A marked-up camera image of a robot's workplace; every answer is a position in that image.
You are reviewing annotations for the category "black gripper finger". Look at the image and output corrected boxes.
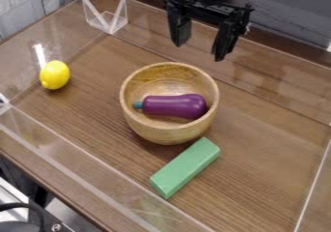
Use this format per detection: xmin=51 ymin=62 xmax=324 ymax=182
xmin=211 ymin=16 xmax=244 ymax=62
xmin=166 ymin=2 xmax=191 ymax=47

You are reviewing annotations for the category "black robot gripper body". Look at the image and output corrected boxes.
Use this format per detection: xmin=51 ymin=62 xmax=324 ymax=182
xmin=164 ymin=0 xmax=253 ymax=21

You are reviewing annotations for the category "purple toy eggplant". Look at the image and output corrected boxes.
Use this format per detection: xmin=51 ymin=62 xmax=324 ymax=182
xmin=132 ymin=94 xmax=207 ymax=120

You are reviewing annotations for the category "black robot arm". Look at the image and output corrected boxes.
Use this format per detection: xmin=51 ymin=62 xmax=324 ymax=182
xmin=164 ymin=0 xmax=254 ymax=62

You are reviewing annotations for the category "brown wooden bowl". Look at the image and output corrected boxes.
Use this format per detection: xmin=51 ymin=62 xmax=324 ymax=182
xmin=119 ymin=62 xmax=219 ymax=145

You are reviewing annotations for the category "yellow toy lemon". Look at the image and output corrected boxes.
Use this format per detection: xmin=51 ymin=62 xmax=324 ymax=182
xmin=38 ymin=60 xmax=69 ymax=90

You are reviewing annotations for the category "green rectangular block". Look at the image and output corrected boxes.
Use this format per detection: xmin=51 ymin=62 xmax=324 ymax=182
xmin=150 ymin=137 xmax=221 ymax=199

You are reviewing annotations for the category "clear acrylic corner bracket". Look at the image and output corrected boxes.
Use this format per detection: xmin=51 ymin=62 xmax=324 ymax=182
xmin=81 ymin=0 xmax=128 ymax=35

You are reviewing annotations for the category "clear acrylic tray wall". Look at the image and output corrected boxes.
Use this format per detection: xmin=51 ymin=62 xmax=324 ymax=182
xmin=0 ymin=94 xmax=214 ymax=232

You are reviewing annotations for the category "black cable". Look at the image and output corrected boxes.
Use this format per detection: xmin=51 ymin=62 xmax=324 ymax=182
xmin=0 ymin=202 xmax=47 ymax=232

